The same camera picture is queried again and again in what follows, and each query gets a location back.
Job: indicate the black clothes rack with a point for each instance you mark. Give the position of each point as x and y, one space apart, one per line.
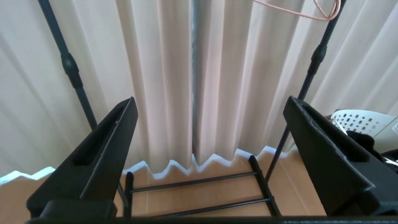
70 65

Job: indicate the beige curtain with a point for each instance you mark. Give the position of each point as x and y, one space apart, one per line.
155 77

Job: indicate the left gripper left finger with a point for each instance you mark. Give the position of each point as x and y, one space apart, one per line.
105 168

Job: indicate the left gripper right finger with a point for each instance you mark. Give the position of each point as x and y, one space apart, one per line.
326 161

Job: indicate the white laundry basket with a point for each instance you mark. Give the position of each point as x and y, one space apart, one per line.
367 121

